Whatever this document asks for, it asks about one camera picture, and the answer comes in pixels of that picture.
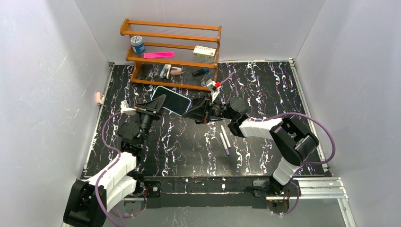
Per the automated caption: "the blue phone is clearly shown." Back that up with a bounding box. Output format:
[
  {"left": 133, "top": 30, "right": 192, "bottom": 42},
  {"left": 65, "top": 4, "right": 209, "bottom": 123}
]
[{"left": 151, "top": 86, "right": 192, "bottom": 116}]

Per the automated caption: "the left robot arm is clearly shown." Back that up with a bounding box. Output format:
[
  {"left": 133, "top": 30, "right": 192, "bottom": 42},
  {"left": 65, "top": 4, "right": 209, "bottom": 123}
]
[{"left": 63, "top": 95, "right": 166, "bottom": 227}]

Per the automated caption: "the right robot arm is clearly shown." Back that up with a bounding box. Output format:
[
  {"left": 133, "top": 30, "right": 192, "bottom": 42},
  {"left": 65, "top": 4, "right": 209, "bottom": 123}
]
[{"left": 183, "top": 95, "right": 319, "bottom": 195}]

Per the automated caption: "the white purple marker right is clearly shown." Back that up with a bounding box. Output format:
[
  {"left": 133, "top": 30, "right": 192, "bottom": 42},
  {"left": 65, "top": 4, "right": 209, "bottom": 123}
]
[{"left": 220, "top": 125, "right": 231, "bottom": 148}]

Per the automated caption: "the white purple marker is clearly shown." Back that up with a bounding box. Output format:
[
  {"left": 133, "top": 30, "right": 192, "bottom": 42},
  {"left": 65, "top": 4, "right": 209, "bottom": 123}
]
[
  {"left": 219, "top": 132, "right": 230, "bottom": 157},
  {"left": 220, "top": 125, "right": 231, "bottom": 148}
]

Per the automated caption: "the teal white stapler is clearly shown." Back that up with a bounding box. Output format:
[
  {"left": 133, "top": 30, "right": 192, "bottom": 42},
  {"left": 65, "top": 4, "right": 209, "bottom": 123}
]
[{"left": 160, "top": 64, "right": 172, "bottom": 79}]

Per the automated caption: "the pink small stapler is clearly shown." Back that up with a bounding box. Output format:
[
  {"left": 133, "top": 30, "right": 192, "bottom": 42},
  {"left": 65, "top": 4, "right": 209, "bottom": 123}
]
[{"left": 170, "top": 67, "right": 182, "bottom": 75}]

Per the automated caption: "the black marker blue cap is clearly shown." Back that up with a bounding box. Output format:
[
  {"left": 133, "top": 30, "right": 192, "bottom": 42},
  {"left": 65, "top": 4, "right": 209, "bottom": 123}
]
[{"left": 192, "top": 68, "right": 210, "bottom": 78}]

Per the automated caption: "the white purple marker left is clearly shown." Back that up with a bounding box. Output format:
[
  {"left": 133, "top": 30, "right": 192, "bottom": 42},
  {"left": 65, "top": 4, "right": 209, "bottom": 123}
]
[{"left": 219, "top": 132, "right": 230, "bottom": 157}]

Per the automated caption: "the pink flat strip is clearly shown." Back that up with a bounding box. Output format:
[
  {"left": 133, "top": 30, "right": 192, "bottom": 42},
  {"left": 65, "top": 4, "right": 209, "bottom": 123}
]
[{"left": 143, "top": 52, "right": 174, "bottom": 59}]

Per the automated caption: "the orange wooden shelf rack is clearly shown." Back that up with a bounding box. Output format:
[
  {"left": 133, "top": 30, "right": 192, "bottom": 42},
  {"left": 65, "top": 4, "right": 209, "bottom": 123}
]
[{"left": 120, "top": 18, "right": 222, "bottom": 90}]

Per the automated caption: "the white red cardboard box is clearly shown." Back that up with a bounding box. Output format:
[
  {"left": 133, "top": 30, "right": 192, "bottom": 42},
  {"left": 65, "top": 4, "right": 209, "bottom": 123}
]
[{"left": 192, "top": 45, "right": 217, "bottom": 60}]

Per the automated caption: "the blue white round jar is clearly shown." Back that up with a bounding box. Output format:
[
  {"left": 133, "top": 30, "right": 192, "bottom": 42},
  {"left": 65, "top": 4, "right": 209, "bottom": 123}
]
[{"left": 130, "top": 35, "right": 145, "bottom": 53}]

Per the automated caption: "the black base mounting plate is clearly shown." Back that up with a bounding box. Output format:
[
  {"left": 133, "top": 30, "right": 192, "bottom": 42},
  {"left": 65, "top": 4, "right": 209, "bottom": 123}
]
[{"left": 123, "top": 176, "right": 301, "bottom": 210}]

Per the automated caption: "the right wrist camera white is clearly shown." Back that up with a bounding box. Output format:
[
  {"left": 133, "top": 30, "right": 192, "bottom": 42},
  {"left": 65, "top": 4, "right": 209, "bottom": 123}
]
[{"left": 206, "top": 79, "right": 221, "bottom": 102}]

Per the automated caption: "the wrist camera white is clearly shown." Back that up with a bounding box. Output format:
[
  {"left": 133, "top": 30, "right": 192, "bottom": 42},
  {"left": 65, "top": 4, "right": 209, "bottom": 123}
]
[
  {"left": 206, "top": 79, "right": 221, "bottom": 102},
  {"left": 120, "top": 100, "right": 136, "bottom": 116}
]

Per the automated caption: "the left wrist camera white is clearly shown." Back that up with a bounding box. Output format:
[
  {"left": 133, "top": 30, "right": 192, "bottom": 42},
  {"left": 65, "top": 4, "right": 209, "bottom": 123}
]
[{"left": 120, "top": 100, "right": 136, "bottom": 116}]

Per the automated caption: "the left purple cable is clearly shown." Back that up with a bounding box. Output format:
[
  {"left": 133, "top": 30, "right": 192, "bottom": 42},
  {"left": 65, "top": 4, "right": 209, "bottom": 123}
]
[{"left": 95, "top": 111, "right": 145, "bottom": 227}]

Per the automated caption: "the purple cable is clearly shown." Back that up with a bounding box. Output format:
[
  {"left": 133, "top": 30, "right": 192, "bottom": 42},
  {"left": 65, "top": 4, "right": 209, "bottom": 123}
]
[
  {"left": 95, "top": 111, "right": 145, "bottom": 227},
  {"left": 219, "top": 71, "right": 336, "bottom": 217}
]

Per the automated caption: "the pink wall clip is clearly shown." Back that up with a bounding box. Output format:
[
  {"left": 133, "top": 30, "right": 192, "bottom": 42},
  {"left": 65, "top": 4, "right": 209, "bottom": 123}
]
[{"left": 96, "top": 92, "right": 105, "bottom": 105}]

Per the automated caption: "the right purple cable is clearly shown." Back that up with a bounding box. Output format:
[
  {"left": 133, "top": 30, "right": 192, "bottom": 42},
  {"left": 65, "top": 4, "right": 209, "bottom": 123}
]
[{"left": 219, "top": 71, "right": 336, "bottom": 217}]

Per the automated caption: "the aluminium front rail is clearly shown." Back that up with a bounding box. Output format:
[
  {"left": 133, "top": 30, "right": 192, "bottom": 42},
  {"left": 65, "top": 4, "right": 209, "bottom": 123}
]
[{"left": 70, "top": 177, "right": 349, "bottom": 201}]

